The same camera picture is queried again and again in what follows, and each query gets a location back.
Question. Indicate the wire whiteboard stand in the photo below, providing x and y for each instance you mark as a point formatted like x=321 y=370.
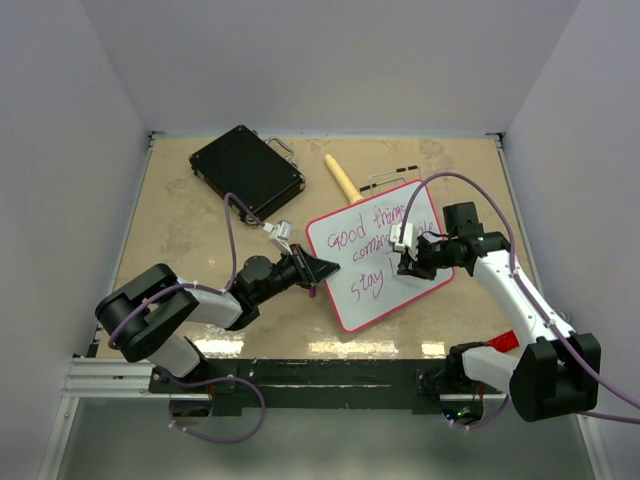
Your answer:
x=399 y=175

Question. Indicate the beige wooden handle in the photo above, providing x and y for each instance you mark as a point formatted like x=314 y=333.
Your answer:
x=352 y=193

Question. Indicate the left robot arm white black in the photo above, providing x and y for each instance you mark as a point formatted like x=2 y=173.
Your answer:
x=143 y=316

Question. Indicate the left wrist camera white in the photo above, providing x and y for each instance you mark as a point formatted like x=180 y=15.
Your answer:
x=279 y=236

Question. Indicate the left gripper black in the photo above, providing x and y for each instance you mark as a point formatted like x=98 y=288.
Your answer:
x=310 y=269

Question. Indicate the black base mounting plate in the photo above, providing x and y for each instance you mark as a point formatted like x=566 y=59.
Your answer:
x=417 y=385

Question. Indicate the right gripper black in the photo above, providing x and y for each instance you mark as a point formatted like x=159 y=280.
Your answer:
x=416 y=268

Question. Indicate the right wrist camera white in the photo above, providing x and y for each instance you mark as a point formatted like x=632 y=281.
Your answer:
x=403 y=239

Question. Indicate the whiteboard with pink frame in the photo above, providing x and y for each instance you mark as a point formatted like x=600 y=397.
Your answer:
x=367 y=287

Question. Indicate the black hard case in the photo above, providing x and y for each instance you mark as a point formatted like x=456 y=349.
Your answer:
x=261 y=173

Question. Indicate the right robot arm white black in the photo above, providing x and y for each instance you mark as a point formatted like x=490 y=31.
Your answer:
x=553 y=376

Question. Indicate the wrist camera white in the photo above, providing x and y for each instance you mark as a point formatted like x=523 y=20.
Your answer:
x=279 y=236
x=403 y=239

